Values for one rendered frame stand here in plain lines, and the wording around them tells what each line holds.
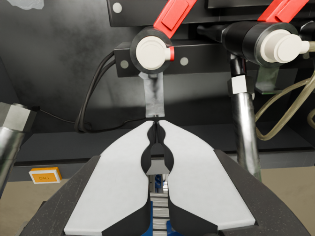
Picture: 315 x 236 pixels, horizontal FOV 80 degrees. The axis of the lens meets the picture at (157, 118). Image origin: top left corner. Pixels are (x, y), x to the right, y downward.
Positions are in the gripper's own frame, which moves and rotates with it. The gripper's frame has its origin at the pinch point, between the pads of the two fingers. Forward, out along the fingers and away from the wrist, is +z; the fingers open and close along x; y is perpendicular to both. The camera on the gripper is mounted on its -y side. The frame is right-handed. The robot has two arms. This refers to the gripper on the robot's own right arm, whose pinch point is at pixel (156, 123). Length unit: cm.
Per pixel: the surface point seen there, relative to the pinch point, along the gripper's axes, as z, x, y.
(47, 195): 112, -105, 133
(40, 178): 15.7, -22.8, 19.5
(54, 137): 26.7, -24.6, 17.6
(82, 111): 9.9, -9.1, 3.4
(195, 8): 13.9, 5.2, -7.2
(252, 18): 13.9, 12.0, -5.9
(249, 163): 0.8, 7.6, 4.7
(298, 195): 112, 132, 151
